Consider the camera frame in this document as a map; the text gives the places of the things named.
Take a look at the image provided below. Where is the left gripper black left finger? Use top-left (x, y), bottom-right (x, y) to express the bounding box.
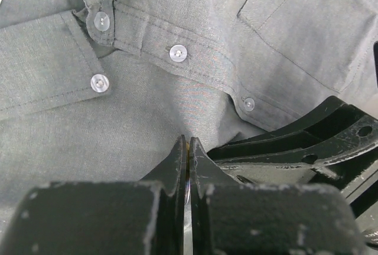
top-left (1, 136), bottom-right (187, 254)

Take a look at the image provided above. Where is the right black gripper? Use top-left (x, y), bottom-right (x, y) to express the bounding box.
top-left (208, 96), bottom-right (377, 249)

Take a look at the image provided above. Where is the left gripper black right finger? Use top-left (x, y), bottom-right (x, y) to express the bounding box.
top-left (188, 138), bottom-right (366, 254)

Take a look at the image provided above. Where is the silver yellow round brooch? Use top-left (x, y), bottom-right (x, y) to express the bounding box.
top-left (183, 142), bottom-right (193, 208)

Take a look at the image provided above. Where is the grey button-up shirt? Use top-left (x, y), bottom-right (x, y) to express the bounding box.
top-left (0, 0), bottom-right (378, 223)

